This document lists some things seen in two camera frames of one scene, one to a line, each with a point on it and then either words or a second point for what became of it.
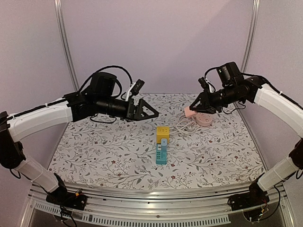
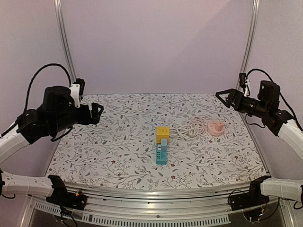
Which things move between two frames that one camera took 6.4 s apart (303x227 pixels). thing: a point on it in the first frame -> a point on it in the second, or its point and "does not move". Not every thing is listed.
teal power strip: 161,154 does not move
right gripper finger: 198,101 -> 228,97
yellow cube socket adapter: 162,132 does not move
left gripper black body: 130,115 -> 84,118
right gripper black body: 206,101 -> 236,99
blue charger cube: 164,142 does not move
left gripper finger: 139,115 -> 95,115
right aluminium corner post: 252,35 does not move
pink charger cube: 188,112 -> 218,126
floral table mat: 176,147 does not move
